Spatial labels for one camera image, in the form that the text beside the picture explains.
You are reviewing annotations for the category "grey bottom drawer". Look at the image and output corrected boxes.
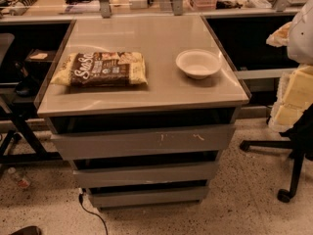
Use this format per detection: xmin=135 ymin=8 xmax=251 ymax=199
xmin=89 ymin=186 xmax=208 ymax=209

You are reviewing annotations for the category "grey drawer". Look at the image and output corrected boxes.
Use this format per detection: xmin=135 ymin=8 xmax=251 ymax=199
xmin=52 ymin=124 xmax=235 ymax=161
xmin=73 ymin=162 xmax=218 ymax=188
xmin=89 ymin=186 xmax=208 ymax=209

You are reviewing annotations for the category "grey drawer cabinet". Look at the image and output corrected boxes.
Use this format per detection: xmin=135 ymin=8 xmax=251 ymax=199
xmin=38 ymin=16 xmax=249 ymax=209

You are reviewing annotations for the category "grey middle drawer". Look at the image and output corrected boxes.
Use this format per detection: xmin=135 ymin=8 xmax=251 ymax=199
xmin=73 ymin=162 xmax=218 ymax=188

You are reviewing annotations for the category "grey top drawer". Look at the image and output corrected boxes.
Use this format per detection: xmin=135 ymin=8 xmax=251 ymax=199
xmin=52 ymin=124 xmax=235 ymax=161

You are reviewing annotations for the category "white paper bowl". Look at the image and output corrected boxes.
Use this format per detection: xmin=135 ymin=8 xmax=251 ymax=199
xmin=176 ymin=49 xmax=222 ymax=79

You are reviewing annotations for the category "brown yellow snack bag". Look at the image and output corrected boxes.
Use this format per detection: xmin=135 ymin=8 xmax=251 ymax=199
xmin=51 ymin=52 xmax=148 ymax=87

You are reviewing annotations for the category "black table stand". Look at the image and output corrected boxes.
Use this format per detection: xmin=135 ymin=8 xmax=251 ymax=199
xmin=0 ymin=82 xmax=62 ymax=167

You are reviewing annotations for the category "black office chair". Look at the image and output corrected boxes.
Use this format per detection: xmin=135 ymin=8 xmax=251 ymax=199
xmin=240 ymin=105 xmax=313 ymax=203

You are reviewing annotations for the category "clear plastic bottle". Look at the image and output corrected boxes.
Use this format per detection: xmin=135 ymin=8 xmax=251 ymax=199
xmin=8 ymin=167 xmax=30 ymax=189

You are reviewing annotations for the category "dark shoe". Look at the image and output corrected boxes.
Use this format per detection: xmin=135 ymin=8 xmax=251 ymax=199
xmin=10 ymin=226 xmax=42 ymax=235

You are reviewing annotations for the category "black power cable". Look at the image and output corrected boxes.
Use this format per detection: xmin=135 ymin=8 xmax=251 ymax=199
xmin=77 ymin=193 xmax=110 ymax=235

